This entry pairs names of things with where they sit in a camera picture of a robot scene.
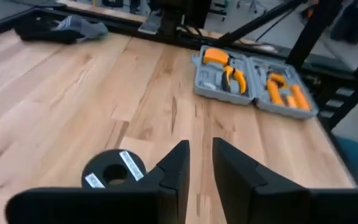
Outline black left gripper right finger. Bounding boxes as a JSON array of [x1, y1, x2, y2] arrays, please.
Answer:
[[212, 137, 358, 224]]

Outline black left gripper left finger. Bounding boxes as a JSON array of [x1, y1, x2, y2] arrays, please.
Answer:
[[4, 139, 191, 224]]

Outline black plastic cord spool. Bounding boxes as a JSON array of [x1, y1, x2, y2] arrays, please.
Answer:
[[81, 149, 147, 189]]

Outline short orange black tool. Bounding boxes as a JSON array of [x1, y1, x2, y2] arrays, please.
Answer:
[[285, 95, 298, 109]]

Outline grey plastic tool case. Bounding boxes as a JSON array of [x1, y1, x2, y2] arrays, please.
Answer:
[[191, 45, 319, 120]]

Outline orange tape measure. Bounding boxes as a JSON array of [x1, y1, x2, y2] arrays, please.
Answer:
[[202, 47, 231, 67]]

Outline black grey work glove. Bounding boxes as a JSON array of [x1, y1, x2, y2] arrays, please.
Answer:
[[13, 14, 109, 44]]

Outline orange handled screwdriver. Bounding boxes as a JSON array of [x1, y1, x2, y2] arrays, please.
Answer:
[[290, 83, 311, 111], [265, 72, 288, 106]]

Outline orange handled pliers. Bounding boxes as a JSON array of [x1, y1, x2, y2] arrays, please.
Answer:
[[221, 64, 248, 95]]

